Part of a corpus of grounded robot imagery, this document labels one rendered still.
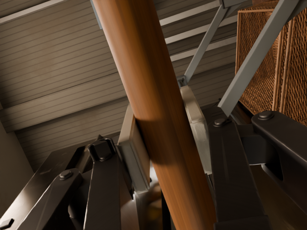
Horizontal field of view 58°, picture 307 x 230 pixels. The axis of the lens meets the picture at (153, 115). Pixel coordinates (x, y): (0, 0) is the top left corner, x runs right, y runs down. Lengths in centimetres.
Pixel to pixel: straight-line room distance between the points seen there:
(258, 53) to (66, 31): 324
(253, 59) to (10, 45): 357
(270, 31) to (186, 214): 42
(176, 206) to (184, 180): 2
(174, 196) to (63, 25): 353
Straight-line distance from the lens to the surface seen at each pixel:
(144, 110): 15
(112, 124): 370
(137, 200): 88
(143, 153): 16
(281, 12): 56
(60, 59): 370
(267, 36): 55
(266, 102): 149
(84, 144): 186
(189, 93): 17
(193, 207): 18
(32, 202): 148
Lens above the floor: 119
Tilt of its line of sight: 6 degrees up
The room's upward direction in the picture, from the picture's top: 107 degrees counter-clockwise
